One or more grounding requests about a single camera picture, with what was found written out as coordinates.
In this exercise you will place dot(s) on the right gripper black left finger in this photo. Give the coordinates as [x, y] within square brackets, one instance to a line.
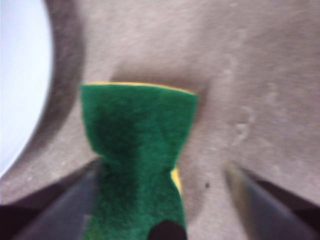
[50, 215]

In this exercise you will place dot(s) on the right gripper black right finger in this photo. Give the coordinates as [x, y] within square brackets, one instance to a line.
[275, 212]

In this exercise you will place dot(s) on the yellow sponge with green pad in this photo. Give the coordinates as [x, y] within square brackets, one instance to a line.
[135, 130]

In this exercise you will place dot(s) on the blue round plate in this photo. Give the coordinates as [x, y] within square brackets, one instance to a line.
[22, 75]

